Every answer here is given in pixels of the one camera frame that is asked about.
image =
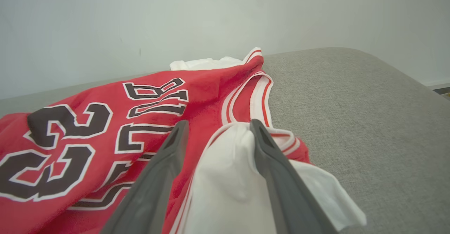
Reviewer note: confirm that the red basketball jersey white sleeves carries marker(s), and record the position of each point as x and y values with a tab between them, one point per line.
105	149

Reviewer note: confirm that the white baseboard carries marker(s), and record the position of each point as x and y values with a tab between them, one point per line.
439	84

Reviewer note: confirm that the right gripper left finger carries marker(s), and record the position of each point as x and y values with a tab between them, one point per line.
154	188

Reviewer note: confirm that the grey fabric sofa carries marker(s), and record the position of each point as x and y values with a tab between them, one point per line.
369	128

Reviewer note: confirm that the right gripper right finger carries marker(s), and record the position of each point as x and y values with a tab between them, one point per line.
288	198

